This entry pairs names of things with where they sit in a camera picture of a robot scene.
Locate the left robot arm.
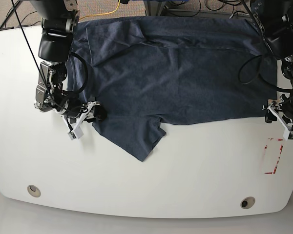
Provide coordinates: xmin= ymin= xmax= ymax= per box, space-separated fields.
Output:
xmin=250 ymin=0 xmax=293 ymax=140

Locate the black cable left floor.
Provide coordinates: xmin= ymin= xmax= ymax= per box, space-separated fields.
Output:
xmin=0 ymin=0 xmax=43 ymax=29

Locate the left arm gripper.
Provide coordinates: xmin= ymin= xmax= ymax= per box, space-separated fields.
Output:
xmin=262 ymin=94 xmax=293 ymax=131

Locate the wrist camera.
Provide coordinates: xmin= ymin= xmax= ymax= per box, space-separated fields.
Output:
xmin=283 ymin=128 xmax=293 ymax=140
xmin=67 ymin=126 xmax=84 ymax=140

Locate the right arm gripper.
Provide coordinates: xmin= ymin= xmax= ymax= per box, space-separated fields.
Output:
xmin=55 ymin=98 xmax=107 ymax=131

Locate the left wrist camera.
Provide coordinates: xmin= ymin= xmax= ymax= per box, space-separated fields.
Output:
xmin=283 ymin=128 xmax=293 ymax=140

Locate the dark blue t-shirt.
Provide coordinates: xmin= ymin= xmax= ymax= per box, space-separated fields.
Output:
xmin=66 ymin=17 xmax=277 ymax=161

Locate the left table cable grommet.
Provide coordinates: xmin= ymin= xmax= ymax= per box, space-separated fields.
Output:
xmin=27 ymin=185 xmax=41 ymax=198

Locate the table cable grommet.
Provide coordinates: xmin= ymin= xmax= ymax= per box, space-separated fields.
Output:
xmin=240 ymin=196 xmax=255 ymax=209
xmin=27 ymin=185 xmax=41 ymax=198

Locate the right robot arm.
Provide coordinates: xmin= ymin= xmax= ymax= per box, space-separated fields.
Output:
xmin=31 ymin=0 xmax=107 ymax=140

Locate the red tape rectangle marking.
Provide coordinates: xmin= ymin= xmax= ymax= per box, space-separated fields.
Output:
xmin=261 ymin=138 xmax=284 ymax=175

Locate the right table cable grommet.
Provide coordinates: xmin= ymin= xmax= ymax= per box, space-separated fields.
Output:
xmin=240 ymin=196 xmax=255 ymax=209

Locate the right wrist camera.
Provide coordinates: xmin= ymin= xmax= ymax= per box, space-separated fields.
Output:
xmin=67 ymin=126 xmax=84 ymax=140

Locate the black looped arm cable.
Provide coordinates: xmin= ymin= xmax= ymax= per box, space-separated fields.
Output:
xmin=238 ymin=0 xmax=293 ymax=93

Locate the yellow cable on floor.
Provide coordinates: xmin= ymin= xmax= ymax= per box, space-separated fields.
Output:
xmin=79 ymin=0 xmax=120 ymax=21

